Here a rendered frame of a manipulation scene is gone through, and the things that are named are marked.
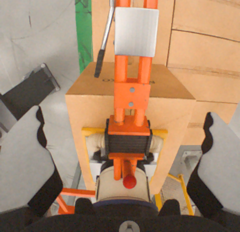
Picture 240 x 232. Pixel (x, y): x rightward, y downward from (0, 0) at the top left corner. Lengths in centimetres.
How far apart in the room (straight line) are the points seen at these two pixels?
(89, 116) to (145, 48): 30
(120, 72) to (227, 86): 90
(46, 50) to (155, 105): 125
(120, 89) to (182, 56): 64
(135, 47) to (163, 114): 28
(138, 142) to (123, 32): 22
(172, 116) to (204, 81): 52
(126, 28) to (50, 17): 127
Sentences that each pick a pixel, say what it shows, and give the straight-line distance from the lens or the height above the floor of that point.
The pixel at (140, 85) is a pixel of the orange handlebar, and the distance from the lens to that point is 24.
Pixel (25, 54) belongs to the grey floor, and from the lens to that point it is 164.
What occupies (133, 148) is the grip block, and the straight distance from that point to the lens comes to 33.
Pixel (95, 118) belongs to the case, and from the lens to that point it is 46.
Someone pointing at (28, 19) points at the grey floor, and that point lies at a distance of 157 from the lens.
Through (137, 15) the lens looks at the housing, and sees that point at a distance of 22.
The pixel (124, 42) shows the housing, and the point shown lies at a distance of 22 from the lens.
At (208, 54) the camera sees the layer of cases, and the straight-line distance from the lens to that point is 92.
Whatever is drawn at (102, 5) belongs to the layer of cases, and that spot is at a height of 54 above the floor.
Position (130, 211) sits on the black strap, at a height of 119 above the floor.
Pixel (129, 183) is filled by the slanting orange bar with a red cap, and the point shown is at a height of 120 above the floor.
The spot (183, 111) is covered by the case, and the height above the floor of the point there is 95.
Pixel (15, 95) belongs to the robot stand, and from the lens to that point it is 117.
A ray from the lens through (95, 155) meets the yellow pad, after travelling 51.
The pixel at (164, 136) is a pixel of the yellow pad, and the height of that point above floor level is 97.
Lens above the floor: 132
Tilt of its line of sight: 57 degrees down
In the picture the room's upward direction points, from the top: 178 degrees counter-clockwise
